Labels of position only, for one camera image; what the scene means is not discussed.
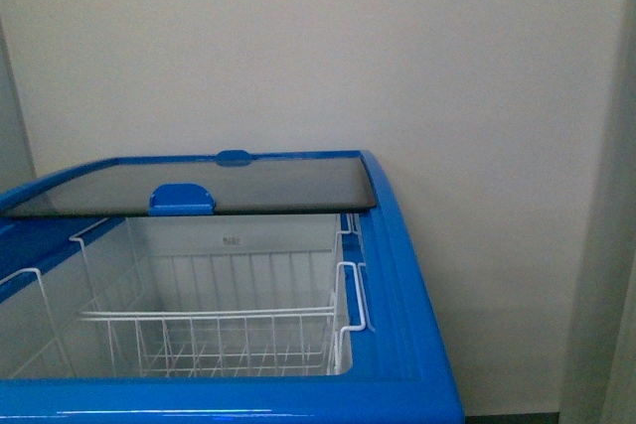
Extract white wire freezer basket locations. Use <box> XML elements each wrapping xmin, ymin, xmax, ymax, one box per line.
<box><xmin>1</xmin><ymin>213</ymin><xmax>367</xmax><ymax>379</ymax></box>

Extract sliding glass freezer lid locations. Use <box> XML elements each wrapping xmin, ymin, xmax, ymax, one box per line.
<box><xmin>1</xmin><ymin>157</ymin><xmax>377</xmax><ymax>218</ymax></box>

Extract white blue chest freezer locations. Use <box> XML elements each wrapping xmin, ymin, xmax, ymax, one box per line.
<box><xmin>1</xmin><ymin>150</ymin><xmax>464</xmax><ymax>423</ymax></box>

